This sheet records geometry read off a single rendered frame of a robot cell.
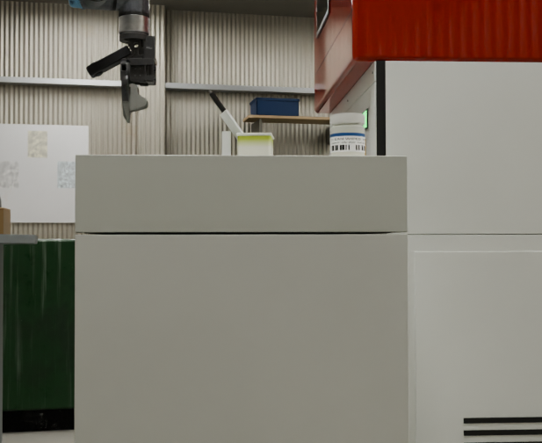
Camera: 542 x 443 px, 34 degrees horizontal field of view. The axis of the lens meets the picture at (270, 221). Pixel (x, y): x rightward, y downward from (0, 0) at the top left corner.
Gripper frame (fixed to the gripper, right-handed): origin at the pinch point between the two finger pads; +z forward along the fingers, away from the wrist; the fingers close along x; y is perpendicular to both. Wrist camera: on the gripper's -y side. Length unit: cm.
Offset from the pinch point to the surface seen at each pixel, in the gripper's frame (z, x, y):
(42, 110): -121, 770, -173
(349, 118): 6, -41, 49
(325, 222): 27, -50, 43
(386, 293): 40, -50, 54
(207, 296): 41, -50, 21
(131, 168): 17, -50, 6
